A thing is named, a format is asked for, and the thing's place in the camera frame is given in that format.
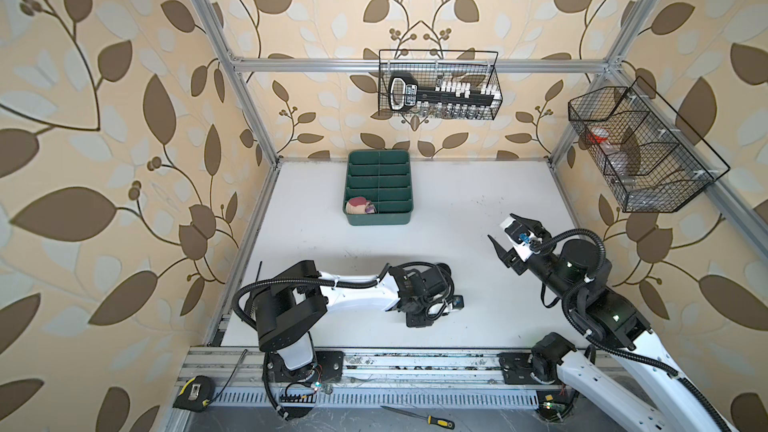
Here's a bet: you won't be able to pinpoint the beige sock maroon purple stripes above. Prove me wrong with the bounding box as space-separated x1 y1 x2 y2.
344 196 377 215

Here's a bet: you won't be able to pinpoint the green plastic divided tray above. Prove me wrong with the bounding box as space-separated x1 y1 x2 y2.
342 150 414 226

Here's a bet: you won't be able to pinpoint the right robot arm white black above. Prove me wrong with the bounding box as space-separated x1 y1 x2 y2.
493 214 735 431

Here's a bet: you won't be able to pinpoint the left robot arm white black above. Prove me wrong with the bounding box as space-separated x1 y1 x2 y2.
231 260 465 374

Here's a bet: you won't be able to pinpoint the red lidded container in basket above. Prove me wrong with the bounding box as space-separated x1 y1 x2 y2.
585 127 611 146

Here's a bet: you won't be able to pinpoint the black yellow tape measure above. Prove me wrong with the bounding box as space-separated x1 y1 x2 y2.
173 375 216 413

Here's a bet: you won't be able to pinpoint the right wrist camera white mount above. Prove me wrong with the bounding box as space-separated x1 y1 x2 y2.
500 217 538 262

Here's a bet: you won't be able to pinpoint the aluminium front rail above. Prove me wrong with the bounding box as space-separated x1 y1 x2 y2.
176 347 575 424

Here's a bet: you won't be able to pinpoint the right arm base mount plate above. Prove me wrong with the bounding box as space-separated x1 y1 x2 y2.
498 351 562 387

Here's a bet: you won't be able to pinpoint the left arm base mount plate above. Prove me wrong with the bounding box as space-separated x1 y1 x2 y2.
264 350 345 384

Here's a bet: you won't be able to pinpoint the yellow black handled screwdriver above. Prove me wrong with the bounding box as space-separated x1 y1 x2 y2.
380 405 456 430

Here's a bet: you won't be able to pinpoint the black wire basket right wall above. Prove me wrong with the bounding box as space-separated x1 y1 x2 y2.
568 76 731 213

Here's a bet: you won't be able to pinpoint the black wire basket wall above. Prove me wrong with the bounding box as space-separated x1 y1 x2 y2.
568 76 731 213
377 48 503 121

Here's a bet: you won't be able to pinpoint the black socket set rail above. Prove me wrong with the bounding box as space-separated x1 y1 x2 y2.
379 71 503 115

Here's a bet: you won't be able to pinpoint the black wire basket back wall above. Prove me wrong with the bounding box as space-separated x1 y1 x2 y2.
377 48 503 121

